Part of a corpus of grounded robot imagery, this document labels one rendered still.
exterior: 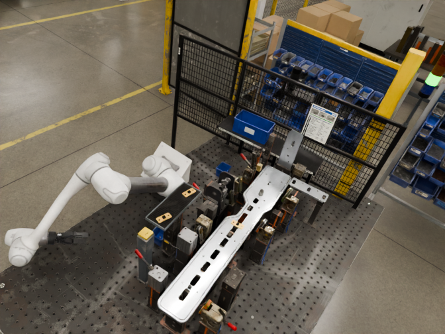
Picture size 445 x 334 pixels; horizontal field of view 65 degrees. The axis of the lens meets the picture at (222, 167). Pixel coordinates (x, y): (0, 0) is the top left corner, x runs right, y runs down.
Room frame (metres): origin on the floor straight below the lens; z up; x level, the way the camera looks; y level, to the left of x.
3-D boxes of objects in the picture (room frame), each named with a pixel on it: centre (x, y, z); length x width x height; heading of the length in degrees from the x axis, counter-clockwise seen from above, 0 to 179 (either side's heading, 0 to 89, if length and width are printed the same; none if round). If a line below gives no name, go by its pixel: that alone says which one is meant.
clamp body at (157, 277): (0.96, 0.22, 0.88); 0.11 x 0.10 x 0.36; 67
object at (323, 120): (2.34, -0.66, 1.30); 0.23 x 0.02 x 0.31; 67
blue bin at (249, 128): (2.41, -0.18, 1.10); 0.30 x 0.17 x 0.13; 70
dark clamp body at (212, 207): (1.49, 0.02, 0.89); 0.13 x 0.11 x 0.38; 67
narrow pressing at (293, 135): (2.10, -0.47, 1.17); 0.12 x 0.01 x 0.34; 67
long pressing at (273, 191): (1.42, -0.17, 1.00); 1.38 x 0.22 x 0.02; 157
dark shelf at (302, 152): (2.34, -0.34, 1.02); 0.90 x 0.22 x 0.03; 67
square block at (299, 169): (2.07, -0.58, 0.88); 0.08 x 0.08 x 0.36; 67
